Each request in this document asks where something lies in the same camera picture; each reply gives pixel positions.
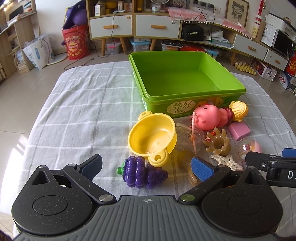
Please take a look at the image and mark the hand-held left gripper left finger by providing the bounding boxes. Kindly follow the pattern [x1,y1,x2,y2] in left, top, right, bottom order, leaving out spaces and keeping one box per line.
[31,155,117,206]

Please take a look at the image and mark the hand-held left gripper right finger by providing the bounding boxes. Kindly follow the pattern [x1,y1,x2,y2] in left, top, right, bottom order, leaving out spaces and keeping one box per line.
[178,156,266,206]

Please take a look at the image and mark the clear pink capsule ball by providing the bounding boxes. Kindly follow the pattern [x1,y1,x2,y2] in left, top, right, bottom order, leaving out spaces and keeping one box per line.
[237,137,262,160]

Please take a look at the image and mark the amber plastic toy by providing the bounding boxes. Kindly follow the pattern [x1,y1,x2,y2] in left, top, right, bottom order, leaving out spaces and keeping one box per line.
[177,150,200,186]

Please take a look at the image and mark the tan toy octopus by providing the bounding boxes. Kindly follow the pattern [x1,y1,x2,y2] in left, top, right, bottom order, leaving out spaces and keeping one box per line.
[203,127,232,156]

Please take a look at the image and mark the purple toy grapes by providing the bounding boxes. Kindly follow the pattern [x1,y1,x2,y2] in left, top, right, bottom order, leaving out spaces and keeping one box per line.
[117,156,169,189]

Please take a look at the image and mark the yellow toy pot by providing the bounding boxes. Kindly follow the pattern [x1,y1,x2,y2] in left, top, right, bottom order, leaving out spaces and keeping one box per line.
[128,111,178,167]

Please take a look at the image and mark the green plastic box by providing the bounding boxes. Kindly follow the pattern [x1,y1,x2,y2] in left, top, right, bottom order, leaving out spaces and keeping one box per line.
[128,51,246,114]

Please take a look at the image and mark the white starfish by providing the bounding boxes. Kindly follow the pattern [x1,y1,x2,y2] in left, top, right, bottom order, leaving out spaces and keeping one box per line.
[210,154,244,172]

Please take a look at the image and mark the pink block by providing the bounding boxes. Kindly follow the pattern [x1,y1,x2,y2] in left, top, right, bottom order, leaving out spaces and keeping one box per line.
[227,122,252,141]

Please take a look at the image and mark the pink beaded stick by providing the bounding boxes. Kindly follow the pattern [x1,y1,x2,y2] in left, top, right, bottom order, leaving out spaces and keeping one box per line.
[191,111,200,155]

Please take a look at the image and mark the clear plastic case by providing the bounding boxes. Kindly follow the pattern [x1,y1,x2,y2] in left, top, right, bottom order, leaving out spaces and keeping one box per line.
[174,120,205,149]

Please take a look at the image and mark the yellow toy corn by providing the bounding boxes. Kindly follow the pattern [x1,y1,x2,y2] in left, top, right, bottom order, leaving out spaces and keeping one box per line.
[228,101,248,122]

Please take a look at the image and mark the dark red toy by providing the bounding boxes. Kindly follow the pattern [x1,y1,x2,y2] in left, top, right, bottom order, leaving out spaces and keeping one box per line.
[218,107,234,127]

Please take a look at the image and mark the pink toy pig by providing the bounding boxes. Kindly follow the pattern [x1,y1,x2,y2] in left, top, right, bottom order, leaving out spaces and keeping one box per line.
[192,104,223,130]

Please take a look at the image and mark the white blue cardboard box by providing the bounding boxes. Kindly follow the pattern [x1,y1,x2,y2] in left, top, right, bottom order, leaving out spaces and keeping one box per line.
[276,70,296,91]

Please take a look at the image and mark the white red cardboard box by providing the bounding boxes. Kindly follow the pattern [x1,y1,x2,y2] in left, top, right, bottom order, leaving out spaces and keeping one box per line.
[251,58,277,81]

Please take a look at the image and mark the white drawer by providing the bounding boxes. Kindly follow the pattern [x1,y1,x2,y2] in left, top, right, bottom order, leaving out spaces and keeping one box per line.
[89,17,133,37]
[136,15,181,39]
[233,35,269,59]
[264,49,289,71]

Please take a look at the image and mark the black microwave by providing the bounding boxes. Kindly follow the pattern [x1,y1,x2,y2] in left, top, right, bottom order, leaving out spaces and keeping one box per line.
[272,29,296,59]

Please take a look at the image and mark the clear storage box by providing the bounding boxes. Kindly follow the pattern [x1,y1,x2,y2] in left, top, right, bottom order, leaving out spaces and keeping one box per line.
[105,39,122,55]

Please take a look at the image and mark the red printed bag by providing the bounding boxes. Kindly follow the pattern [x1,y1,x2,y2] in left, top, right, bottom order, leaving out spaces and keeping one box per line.
[62,24,91,61]

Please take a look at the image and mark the white paper bag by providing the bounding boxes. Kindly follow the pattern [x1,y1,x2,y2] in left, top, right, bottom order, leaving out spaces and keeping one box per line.
[22,34,54,70]

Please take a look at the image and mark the blue lidded storage box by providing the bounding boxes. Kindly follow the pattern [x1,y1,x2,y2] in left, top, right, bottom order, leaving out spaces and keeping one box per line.
[129,38,151,53]

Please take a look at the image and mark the white printer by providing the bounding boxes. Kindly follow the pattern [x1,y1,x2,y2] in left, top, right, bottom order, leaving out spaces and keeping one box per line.
[264,13,296,35]

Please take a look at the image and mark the tall white bottle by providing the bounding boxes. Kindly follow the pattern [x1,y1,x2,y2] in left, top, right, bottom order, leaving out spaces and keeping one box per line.
[252,14,263,39]

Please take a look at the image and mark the wooden cabinet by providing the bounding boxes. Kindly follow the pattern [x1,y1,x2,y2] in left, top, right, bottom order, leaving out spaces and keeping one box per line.
[85,0,289,72]

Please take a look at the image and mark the black bag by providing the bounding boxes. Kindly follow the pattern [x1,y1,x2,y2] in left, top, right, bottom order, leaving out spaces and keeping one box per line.
[181,23,205,42]

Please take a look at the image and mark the framed cartoon picture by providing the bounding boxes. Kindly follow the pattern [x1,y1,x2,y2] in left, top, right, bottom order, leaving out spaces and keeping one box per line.
[225,0,250,28]

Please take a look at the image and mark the wooden bookshelf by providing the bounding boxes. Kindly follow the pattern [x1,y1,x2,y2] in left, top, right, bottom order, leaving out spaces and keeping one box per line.
[0,0,41,80]

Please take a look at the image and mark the purple plush toy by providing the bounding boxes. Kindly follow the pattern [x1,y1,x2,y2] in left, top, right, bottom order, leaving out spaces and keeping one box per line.
[63,0,87,30]

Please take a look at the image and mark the pink tasselled cloth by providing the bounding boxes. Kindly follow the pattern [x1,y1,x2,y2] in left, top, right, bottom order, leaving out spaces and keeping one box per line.
[166,7,253,40]

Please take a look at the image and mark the small white fan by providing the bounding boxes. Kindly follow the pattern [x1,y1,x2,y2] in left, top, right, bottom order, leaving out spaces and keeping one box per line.
[150,0,166,13]

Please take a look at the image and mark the black floor cable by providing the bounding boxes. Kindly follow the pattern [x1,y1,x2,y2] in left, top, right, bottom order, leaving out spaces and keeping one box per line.
[63,58,93,70]

